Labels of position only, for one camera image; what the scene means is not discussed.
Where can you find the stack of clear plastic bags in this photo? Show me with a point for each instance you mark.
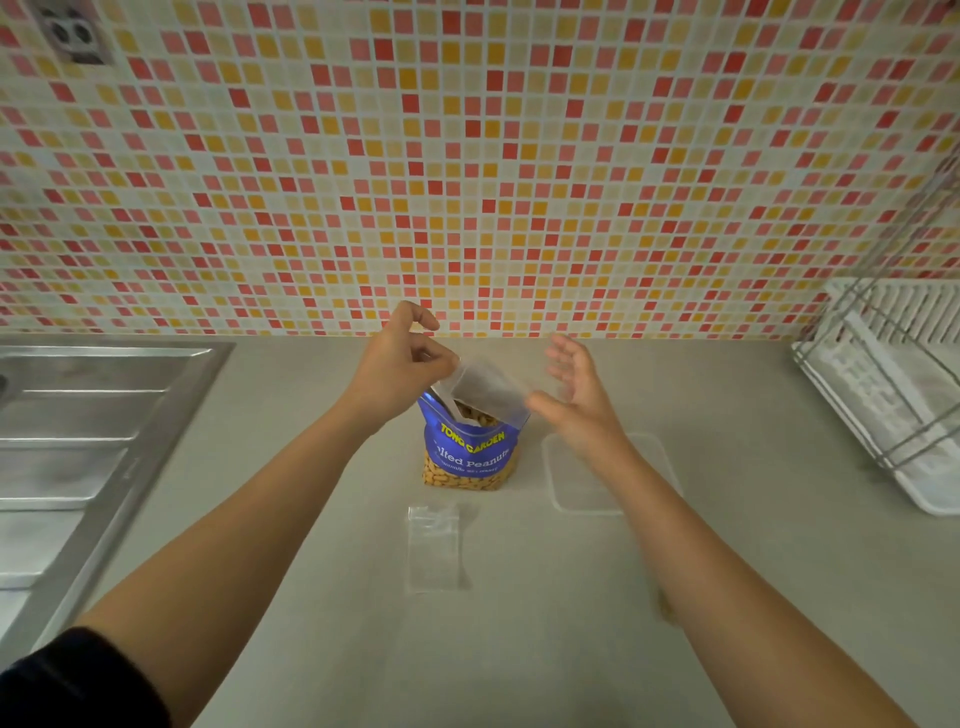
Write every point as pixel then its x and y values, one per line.
pixel 433 551

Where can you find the person's left forearm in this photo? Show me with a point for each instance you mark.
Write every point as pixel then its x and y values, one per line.
pixel 240 540

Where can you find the person's left hand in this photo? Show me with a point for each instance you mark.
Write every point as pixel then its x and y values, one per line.
pixel 397 375

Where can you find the small clear plastic bag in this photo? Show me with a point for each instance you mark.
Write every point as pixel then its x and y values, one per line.
pixel 487 386

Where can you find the grey wall socket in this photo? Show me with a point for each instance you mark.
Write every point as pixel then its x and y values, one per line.
pixel 71 34

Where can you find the blue foil peanuts package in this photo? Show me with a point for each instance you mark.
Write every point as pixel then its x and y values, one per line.
pixel 469 454

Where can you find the clear plastic container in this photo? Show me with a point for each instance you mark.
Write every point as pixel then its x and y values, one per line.
pixel 574 484

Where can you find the person's right hand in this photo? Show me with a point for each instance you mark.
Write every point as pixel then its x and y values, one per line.
pixel 589 420

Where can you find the stainless steel sink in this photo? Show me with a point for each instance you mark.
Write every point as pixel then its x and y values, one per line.
pixel 75 450

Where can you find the black shirt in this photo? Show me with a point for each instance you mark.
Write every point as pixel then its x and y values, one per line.
pixel 67 686

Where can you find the person's right forearm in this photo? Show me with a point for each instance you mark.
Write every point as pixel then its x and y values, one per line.
pixel 750 622

